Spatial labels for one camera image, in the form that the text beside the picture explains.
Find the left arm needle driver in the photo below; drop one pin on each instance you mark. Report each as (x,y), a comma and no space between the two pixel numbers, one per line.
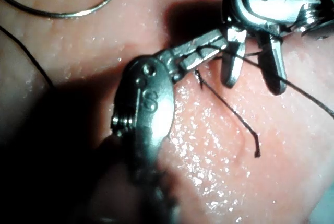
(154,104)

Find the right arm needle driver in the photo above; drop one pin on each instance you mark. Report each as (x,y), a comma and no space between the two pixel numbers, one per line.
(271,7)

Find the right arm needle driver jaw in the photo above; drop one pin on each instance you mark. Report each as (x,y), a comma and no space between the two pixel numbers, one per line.
(233,62)
(275,72)

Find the left arm needle driver jaw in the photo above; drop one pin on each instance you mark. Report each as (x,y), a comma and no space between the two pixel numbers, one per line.
(201,58)
(203,42)

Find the black thread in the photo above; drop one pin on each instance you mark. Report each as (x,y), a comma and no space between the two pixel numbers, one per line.
(229,106)

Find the dark left arm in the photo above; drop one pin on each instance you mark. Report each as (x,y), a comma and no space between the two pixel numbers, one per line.
(114,182)

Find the tissue pad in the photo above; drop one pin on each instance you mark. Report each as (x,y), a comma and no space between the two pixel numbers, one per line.
(221,156)

